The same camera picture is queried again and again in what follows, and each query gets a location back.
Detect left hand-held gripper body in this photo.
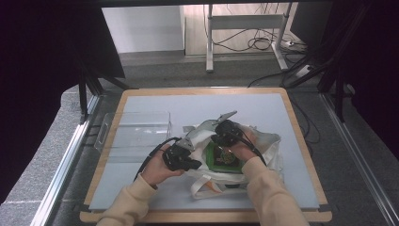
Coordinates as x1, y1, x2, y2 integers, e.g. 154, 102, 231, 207
162, 137, 196, 172

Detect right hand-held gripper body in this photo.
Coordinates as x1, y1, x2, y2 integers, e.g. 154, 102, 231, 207
213, 110, 244, 147

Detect green snack packet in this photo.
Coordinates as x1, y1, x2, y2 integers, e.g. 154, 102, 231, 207
205, 140, 246, 174

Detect white patterned canvas tote bag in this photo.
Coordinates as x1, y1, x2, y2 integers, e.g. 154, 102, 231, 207
183, 118, 284, 201

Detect clear plastic container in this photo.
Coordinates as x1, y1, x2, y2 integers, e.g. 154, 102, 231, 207
93, 110, 173, 164

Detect person's right hand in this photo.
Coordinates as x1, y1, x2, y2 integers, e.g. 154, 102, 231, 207
230, 130, 262, 163

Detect person's left hand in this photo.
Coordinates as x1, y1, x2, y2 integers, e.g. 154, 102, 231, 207
139, 144, 185, 189

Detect light grey table mat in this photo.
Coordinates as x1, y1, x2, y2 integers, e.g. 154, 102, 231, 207
88, 92, 320, 211

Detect white power strip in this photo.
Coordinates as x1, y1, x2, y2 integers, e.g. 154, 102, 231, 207
295, 64, 314, 79

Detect black metal stand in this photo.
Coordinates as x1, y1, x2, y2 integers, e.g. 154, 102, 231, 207
281, 6, 356, 123
76, 59, 131, 121

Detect white board panel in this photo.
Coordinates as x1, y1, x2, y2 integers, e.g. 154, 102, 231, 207
102, 6, 186, 54

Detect black curtain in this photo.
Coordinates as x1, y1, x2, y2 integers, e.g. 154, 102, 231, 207
0, 0, 126, 205
316, 0, 399, 161

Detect right hand-held gripper cable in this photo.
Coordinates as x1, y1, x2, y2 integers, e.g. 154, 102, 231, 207
230, 130, 267, 167

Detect black floor cables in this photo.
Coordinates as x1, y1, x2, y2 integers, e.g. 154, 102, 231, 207
213, 27, 314, 89

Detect white metal stand frame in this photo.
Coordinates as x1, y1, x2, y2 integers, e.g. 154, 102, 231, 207
205, 3, 295, 73

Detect aluminium rail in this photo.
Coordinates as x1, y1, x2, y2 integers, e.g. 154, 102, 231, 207
29, 93, 102, 226
319, 92, 399, 226

